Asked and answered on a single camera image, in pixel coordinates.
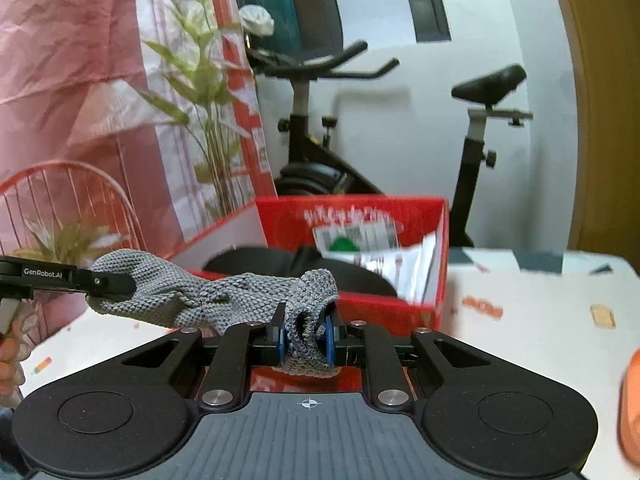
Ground grey knitted cloth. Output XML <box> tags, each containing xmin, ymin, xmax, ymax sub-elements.
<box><xmin>87</xmin><ymin>249</ymin><xmax>340</xmax><ymax>378</ymax></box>

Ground black eye mask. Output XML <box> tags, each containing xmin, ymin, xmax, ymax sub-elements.
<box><xmin>203</xmin><ymin>246</ymin><xmax>397</xmax><ymax>298</ymax></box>

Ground person's left hand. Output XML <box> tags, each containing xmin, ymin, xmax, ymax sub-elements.
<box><xmin>1</xmin><ymin>302</ymin><xmax>38</xmax><ymax>408</ymax></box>

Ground white papers in box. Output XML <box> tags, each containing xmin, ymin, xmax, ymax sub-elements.
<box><xmin>312</xmin><ymin>220</ymin><xmax>437</xmax><ymax>304</ymax></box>

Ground red strawberry cardboard box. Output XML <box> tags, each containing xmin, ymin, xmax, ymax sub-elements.
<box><xmin>171</xmin><ymin>195</ymin><xmax>449</xmax><ymax>336</ymax></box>

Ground black exercise bike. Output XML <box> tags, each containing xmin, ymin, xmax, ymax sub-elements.
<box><xmin>244</xmin><ymin>39</ymin><xmax>535</xmax><ymax>248</ymax></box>

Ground green potted plant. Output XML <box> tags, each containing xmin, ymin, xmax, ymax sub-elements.
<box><xmin>137</xmin><ymin>0</ymin><xmax>274</xmax><ymax>226</ymax></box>

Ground red patterned curtain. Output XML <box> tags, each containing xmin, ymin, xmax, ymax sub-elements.
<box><xmin>0</xmin><ymin>0</ymin><xmax>279</xmax><ymax>261</ymax></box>

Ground patterned white tablecloth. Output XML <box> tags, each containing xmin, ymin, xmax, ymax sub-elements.
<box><xmin>13</xmin><ymin>269</ymin><xmax>639</xmax><ymax>479</ymax></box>

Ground orange plastic dish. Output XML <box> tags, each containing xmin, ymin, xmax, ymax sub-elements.
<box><xmin>618</xmin><ymin>349</ymin><xmax>640</xmax><ymax>465</ymax></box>

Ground wooden door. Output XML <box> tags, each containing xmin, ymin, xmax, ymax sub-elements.
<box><xmin>559</xmin><ymin>0</ymin><xmax>639</xmax><ymax>266</ymax></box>

